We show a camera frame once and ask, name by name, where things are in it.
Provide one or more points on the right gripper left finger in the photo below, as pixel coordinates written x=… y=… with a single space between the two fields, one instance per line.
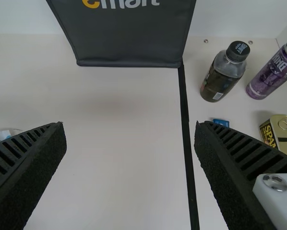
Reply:
x=21 y=172

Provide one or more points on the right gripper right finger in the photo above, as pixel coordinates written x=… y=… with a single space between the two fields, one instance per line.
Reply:
x=230 y=167

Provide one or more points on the small blue box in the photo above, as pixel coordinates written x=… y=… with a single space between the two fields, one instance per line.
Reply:
x=221 y=122

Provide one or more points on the rectangular tin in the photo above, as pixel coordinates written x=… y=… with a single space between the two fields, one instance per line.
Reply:
x=280 y=134

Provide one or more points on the black strip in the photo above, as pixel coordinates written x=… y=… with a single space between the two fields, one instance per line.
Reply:
x=185 y=119

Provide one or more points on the dark coffee bottle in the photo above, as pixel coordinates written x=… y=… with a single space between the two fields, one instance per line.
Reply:
x=220 y=79

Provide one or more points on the purple can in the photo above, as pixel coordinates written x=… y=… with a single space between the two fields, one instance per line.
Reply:
x=270 y=74

